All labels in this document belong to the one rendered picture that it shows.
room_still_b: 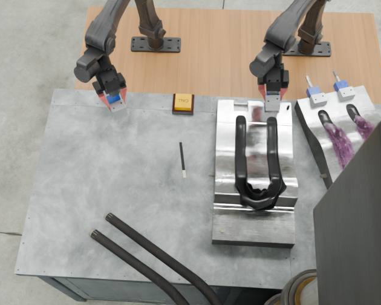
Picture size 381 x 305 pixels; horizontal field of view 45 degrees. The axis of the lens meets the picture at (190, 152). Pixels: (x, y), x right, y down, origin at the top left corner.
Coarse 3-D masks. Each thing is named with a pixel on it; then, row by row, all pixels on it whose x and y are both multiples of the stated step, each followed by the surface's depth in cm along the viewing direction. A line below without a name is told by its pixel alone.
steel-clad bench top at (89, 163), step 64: (64, 128) 168; (128, 128) 168; (192, 128) 168; (64, 192) 158; (128, 192) 158; (192, 192) 158; (320, 192) 158; (64, 256) 148; (192, 256) 148; (256, 256) 148
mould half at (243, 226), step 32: (224, 128) 159; (256, 128) 159; (288, 128) 159; (224, 160) 152; (256, 160) 152; (288, 160) 153; (224, 192) 144; (288, 192) 144; (224, 224) 147; (256, 224) 147; (288, 224) 147
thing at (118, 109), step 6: (108, 96) 157; (114, 96) 157; (108, 102) 158; (114, 102) 155; (120, 102) 155; (114, 108) 154; (120, 108) 154; (114, 114) 155; (120, 114) 157; (126, 114) 158
